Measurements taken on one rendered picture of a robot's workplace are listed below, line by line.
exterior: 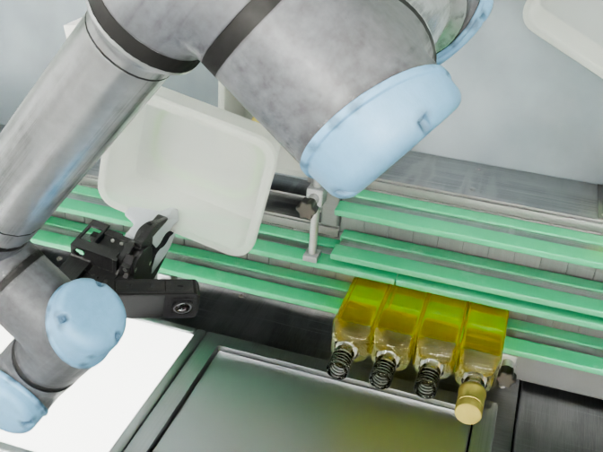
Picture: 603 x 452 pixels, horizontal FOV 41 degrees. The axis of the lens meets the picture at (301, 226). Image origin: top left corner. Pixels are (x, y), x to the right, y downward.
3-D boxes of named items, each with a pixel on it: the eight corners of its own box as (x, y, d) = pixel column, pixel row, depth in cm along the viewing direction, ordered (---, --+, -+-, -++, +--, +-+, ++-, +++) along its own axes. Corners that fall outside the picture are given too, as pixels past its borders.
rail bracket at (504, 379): (493, 352, 129) (484, 406, 118) (502, 317, 125) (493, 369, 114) (519, 358, 128) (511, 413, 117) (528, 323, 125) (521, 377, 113)
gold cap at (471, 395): (459, 378, 103) (454, 400, 100) (487, 384, 102) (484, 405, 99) (457, 400, 105) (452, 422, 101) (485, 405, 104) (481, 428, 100)
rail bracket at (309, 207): (315, 234, 128) (291, 274, 117) (323, 136, 119) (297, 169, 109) (334, 238, 127) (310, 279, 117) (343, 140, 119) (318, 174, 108)
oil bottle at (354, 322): (362, 282, 130) (324, 361, 112) (364, 252, 127) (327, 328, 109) (396, 289, 129) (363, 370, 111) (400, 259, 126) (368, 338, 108)
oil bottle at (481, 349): (470, 305, 126) (450, 391, 108) (476, 274, 123) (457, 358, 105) (506, 313, 124) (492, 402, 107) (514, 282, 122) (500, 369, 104)
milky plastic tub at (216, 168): (144, 62, 106) (110, 82, 98) (301, 122, 103) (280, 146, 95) (125, 176, 115) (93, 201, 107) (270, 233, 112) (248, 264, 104)
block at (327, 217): (327, 204, 133) (316, 223, 127) (332, 152, 128) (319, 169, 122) (349, 209, 132) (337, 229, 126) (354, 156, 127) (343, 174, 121)
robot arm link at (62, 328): (9, 279, 71) (-33, 329, 78) (101, 367, 72) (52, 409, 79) (65, 232, 77) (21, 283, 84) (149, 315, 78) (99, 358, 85)
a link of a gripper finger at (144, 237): (157, 204, 101) (122, 247, 95) (169, 209, 101) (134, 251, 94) (156, 232, 104) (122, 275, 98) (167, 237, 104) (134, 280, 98)
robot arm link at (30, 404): (47, 422, 78) (14, 449, 84) (105, 345, 87) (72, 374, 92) (-18, 371, 77) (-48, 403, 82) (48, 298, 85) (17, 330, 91)
